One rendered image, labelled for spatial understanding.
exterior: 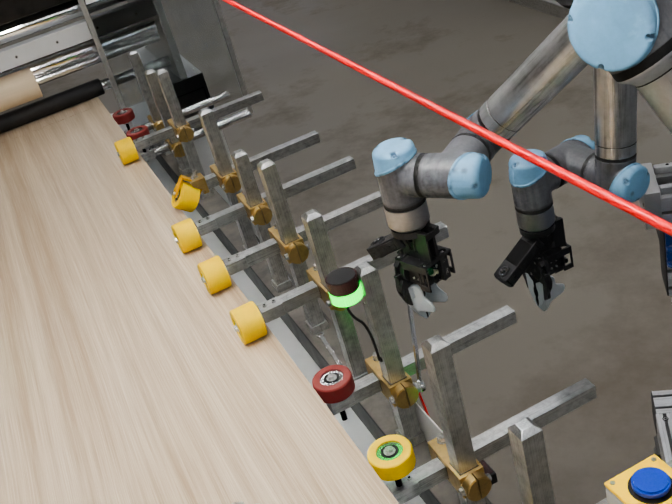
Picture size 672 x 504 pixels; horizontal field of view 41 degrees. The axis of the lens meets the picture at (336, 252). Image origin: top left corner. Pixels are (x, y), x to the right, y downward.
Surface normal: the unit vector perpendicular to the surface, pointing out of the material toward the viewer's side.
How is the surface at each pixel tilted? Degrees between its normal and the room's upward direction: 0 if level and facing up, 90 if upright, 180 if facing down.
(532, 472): 90
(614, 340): 0
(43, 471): 0
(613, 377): 0
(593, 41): 83
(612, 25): 83
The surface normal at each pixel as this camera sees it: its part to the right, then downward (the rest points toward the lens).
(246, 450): -0.24, -0.83
